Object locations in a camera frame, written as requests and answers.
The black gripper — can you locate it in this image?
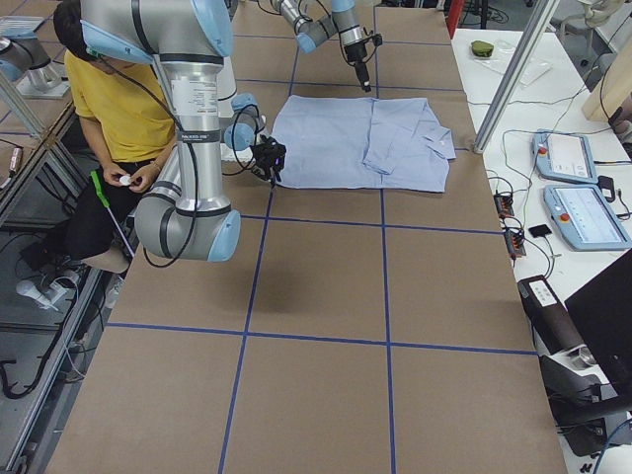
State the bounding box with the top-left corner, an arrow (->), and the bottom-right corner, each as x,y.
251,135 -> 286,188
343,33 -> 382,92

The light blue striped shirt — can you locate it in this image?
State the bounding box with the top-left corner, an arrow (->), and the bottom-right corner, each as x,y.
273,95 -> 456,193

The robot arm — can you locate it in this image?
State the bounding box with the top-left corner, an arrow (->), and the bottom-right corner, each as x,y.
81,1 -> 285,262
269,0 -> 382,93

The green folded cloth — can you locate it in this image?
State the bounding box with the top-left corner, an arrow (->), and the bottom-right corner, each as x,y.
470,39 -> 495,58

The clear plastic bag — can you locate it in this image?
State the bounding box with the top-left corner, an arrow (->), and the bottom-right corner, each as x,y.
468,38 -> 553,89

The person in yellow shirt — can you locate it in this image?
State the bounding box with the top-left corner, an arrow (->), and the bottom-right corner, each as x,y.
51,0 -> 179,276

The brown paper table cover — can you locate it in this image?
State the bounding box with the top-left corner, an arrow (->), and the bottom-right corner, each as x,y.
47,8 -> 566,473

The small electronics board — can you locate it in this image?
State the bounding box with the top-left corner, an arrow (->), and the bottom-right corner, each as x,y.
494,194 -> 514,218

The far blue teach pendant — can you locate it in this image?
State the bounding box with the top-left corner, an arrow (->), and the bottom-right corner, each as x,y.
532,129 -> 597,185

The blue teach pendant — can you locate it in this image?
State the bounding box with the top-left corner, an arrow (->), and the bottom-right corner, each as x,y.
532,129 -> 597,185
542,185 -> 631,251

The near blue teach pendant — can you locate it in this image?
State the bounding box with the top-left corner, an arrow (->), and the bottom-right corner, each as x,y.
542,185 -> 631,251

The aluminium frame post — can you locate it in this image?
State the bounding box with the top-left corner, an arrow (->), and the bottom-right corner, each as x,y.
473,0 -> 559,154

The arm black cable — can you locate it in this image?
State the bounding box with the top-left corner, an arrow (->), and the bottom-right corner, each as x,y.
98,53 -> 271,268

